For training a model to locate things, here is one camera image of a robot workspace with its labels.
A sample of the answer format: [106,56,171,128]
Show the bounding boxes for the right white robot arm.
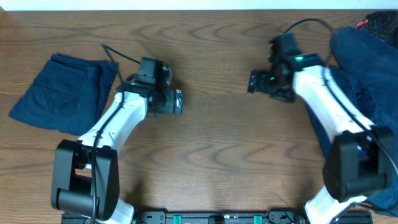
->
[248,54,397,223]

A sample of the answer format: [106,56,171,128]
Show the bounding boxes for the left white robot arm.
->
[51,83,183,224]

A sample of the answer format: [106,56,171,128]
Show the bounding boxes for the dark blue shorts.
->
[9,54,119,136]

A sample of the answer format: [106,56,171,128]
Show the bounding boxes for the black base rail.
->
[61,208,373,224]

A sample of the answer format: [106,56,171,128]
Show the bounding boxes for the dark blue clothes pile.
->
[306,26,398,218]

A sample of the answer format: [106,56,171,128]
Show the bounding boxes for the black patterned garment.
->
[355,11,397,48]

